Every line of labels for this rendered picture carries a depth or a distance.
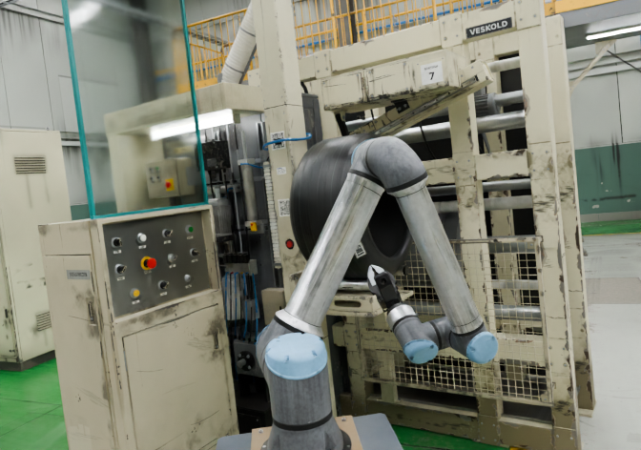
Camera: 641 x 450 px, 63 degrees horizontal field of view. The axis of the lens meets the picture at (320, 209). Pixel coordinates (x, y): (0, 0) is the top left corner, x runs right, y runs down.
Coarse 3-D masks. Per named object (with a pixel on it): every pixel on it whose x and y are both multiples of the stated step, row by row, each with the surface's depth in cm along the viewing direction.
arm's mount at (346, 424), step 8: (344, 416) 146; (344, 424) 141; (352, 424) 141; (256, 432) 142; (264, 432) 141; (344, 432) 136; (352, 432) 137; (256, 440) 137; (264, 440) 137; (344, 440) 132; (352, 440) 132; (360, 440) 132; (256, 448) 133; (264, 448) 132; (344, 448) 129; (352, 448) 129; (360, 448) 129
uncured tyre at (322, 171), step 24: (336, 144) 202; (312, 168) 198; (336, 168) 191; (312, 192) 194; (336, 192) 188; (384, 192) 240; (312, 216) 193; (384, 216) 241; (312, 240) 196; (384, 240) 236; (408, 240) 220; (360, 264) 194; (384, 264) 202
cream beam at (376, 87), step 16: (384, 64) 223; (400, 64) 218; (416, 64) 214; (448, 64) 209; (464, 64) 224; (320, 80) 241; (336, 80) 236; (352, 80) 232; (368, 80) 227; (384, 80) 223; (400, 80) 219; (416, 80) 215; (448, 80) 208; (336, 96) 237; (352, 96) 232; (368, 96) 228; (384, 96) 224; (400, 96) 224; (416, 96) 228
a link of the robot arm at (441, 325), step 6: (438, 318) 159; (444, 318) 158; (432, 324) 156; (438, 324) 156; (444, 324) 156; (438, 330) 154; (444, 330) 154; (438, 336) 154; (444, 336) 154; (444, 342) 154; (444, 348) 156
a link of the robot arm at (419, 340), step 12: (396, 324) 158; (408, 324) 156; (420, 324) 157; (396, 336) 158; (408, 336) 154; (420, 336) 153; (432, 336) 153; (408, 348) 152; (420, 348) 150; (432, 348) 151; (420, 360) 154
